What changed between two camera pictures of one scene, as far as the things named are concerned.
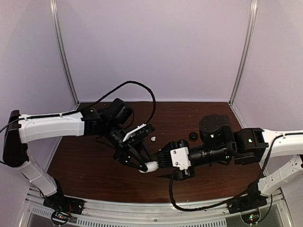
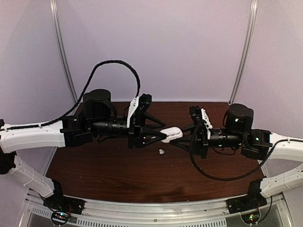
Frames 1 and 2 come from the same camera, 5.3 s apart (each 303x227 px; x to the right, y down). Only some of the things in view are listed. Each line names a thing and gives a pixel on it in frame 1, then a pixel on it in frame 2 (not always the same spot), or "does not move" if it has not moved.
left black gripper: (126, 151) → (137, 123)
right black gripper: (166, 150) → (201, 144)
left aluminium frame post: (62, 52) does not move
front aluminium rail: (106, 214) does not move
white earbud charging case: (152, 166) → (171, 133)
